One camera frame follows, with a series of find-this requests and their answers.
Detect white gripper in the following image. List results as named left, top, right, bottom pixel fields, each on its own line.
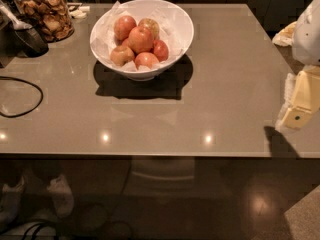
left=275, top=0, right=320, bottom=133

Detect red apple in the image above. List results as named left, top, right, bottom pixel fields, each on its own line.
left=128, top=26, right=153, bottom=54
left=110, top=45, right=135, bottom=66
left=134, top=52, right=159, bottom=69
left=113, top=15, right=137, bottom=40
left=153, top=40, right=169, bottom=62

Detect white paper bowl liner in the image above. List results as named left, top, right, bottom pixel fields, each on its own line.
left=90, top=0, right=191, bottom=73

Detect white ceramic bowl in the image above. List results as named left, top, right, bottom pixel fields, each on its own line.
left=89, top=0, right=195, bottom=82

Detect yellowish apple back right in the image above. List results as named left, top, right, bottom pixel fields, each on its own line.
left=138, top=18, right=160, bottom=39

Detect yellow cloth in background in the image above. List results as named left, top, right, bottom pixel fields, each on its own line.
left=272, top=21, right=296, bottom=47

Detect small white items on table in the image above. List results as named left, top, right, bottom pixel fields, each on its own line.
left=68, top=4, right=90, bottom=19

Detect white shoe right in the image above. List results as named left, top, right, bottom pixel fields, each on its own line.
left=47, top=174, right=74, bottom=218

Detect white shoe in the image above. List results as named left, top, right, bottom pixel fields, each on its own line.
left=0, top=177, right=25, bottom=227
left=47, top=174, right=74, bottom=218

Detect glass jar of dried chips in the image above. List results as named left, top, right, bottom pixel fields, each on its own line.
left=14, top=0, right=74, bottom=42

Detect black round pan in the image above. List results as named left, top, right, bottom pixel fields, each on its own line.
left=14, top=28, right=49, bottom=57

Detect white shoe left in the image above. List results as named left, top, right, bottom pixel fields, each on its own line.
left=0, top=177, right=25, bottom=227

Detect silver spoon handle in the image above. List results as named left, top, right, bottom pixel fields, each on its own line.
left=0, top=1, right=32, bottom=30

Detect black cable loop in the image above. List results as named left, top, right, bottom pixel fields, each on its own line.
left=0, top=75, right=45, bottom=119

